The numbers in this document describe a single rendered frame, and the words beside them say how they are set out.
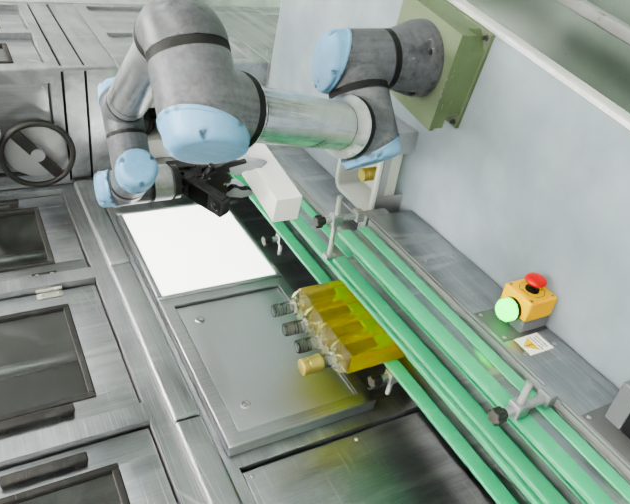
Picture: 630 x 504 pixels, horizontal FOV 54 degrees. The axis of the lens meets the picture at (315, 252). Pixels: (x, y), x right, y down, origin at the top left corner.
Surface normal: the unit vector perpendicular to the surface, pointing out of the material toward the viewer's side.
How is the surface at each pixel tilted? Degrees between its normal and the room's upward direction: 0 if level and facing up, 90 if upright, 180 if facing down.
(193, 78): 70
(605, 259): 0
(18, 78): 90
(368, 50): 88
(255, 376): 90
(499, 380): 90
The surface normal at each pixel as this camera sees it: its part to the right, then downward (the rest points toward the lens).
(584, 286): -0.87, 0.16
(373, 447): 0.14, -0.82
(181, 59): -0.05, -0.04
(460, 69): 0.44, 0.65
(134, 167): 0.44, -0.14
